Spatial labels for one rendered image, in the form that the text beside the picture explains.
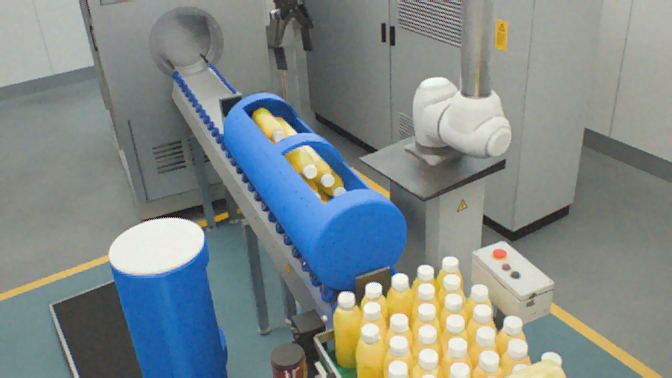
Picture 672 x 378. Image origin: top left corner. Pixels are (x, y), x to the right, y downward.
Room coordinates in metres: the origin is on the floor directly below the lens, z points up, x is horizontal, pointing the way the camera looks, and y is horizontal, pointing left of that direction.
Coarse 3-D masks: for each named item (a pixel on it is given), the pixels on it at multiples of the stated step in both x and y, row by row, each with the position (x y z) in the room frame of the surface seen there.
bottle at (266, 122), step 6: (258, 108) 2.14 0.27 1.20; (264, 108) 2.14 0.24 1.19; (258, 114) 2.10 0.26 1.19; (264, 114) 2.08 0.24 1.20; (270, 114) 2.09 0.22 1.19; (252, 120) 2.12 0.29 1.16; (258, 120) 2.07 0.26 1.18; (264, 120) 2.04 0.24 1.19; (270, 120) 2.02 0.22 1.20; (276, 120) 2.04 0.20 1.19; (258, 126) 2.05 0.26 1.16; (264, 126) 2.01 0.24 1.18; (270, 126) 1.99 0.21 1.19; (276, 126) 1.99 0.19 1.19; (264, 132) 2.00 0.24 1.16; (270, 132) 1.98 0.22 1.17; (270, 138) 1.98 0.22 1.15
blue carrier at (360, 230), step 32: (256, 96) 2.16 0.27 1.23; (224, 128) 2.12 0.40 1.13; (256, 128) 1.93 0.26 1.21; (256, 160) 1.80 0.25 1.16; (288, 192) 1.56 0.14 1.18; (352, 192) 1.44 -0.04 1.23; (288, 224) 1.49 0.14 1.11; (320, 224) 1.36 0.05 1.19; (352, 224) 1.38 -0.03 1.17; (384, 224) 1.41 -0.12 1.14; (320, 256) 1.34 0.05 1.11; (352, 256) 1.37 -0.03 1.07; (384, 256) 1.41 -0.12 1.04; (352, 288) 1.37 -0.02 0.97
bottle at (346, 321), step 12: (336, 312) 1.16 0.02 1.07; (348, 312) 1.15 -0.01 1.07; (360, 312) 1.17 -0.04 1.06; (336, 324) 1.15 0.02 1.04; (348, 324) 1.14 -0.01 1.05; (336, 336) 1.15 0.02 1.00; (348, 336) 1.14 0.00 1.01; (336, 348) 1.16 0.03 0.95; (348, 348) 1.14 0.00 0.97; (348, 360) 1.14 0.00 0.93
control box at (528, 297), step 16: (480, 256) 1.30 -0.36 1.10; (512, 256) 1.29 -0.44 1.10; (480, 272) 1.29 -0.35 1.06; (496, 272) 1.23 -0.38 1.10; (528, 272) 1.22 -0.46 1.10; (496, 288) 1.23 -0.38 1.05; (512, 288) 1.17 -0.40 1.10; (528, 288) 1.17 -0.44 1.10; (544, 288) 1.17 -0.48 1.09; (496, 304) 1.22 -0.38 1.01; (512, 304) 1.17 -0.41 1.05; (528, 304) 1.15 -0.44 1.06; (544, 304) 1.17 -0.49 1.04; (528, 320) 1.16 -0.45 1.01
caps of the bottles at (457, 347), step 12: (504, 324) 1.05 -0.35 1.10; (516, 324) 1.04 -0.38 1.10; (480, 336) 1.01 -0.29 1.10; (492, 336) 1.01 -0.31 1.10; (456, 348) 0.98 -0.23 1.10; (516, 348) 0.97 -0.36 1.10; (420, 360) 0.96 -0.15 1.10; (432, 360) 0.95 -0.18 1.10; (480, 360) 0.95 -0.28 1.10; (492, 360) 0.94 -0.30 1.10; (396, 372) 0.93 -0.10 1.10; (456, 372) 0.92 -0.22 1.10; (468, 372) 0.91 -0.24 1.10
